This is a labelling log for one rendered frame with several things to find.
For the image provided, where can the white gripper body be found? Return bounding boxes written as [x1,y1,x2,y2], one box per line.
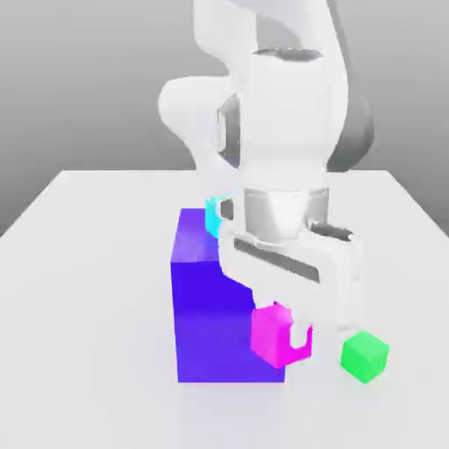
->
[217,225,367,332]

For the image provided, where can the small magenta cube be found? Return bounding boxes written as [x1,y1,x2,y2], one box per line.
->
[250,302,314,370]

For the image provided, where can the small green cube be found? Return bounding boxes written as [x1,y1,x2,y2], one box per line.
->
[339,329,391,386]

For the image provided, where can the small cyan cube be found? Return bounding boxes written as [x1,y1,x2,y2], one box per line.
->
[203,195,233,240]

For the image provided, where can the large purple box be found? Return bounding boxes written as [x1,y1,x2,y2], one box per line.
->
[169,207,286,384]

